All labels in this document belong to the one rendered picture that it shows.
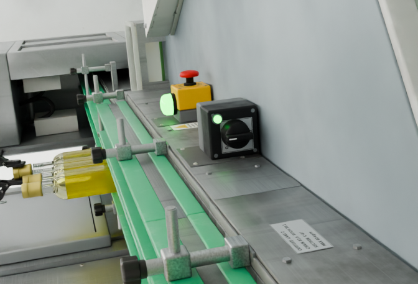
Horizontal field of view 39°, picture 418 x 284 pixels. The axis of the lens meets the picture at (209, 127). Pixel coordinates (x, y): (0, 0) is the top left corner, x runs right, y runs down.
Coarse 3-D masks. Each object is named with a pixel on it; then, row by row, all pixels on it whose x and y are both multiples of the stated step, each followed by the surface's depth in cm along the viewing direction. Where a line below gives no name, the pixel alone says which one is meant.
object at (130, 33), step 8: (128, 24) 167; (128, 32) 177; (136, 32) 163; (128, 40) 178; (136, 40) 163; (128, 48) 178; (136, 48) 163; (128, 56) 179; (136, 56) 163; (128, 64) 180; (136, 64) 164; (136, 72) 164; (136, 80) 181; (136, 88) 181
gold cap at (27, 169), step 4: (28, 164) 145; (12, 168) 143; (16, 168) 143; (20, 168) 143; (24, 168) 144; (28, 168) 144; (16, 172) 143; (20, 172) 143; (24, 172) 143; (28, 172) 144; (16, 176) 143; (20, 176) 143
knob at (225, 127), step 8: (232, 120) 91; (240, 120) 91; (224, 128) 90; (232, 128) 89; (240, 128) 89; (248, 128) 90; (224, 136) 90; (232, 136) 88; (240, 136) 88; (248, 136) 89; (232, 144) 90; (240, 144) 90
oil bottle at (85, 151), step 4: (64, 152) 154; (68, 152) 154; (72, 152) 153; (76, 152) 153; (80, 152) 153; (84, 152) 153; (88, 152) 152; (56, 156) 152; (60, 156) 151; (64, 156) 151; (68, 156) 150; (72, 156) 151; (76, 156) 151; (52, 160) 152; (56, 160) 150; (52, 164) 151
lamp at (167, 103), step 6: (162, 96) 120; (168, 96) 120; (174, 96) 120; (162, 102) 119; (168, 102) 119; (174, 102) 119; (162, 108) 120; (168, 108) 119; (174, 108) 119; (168, 114) 120; (174, 114) 121
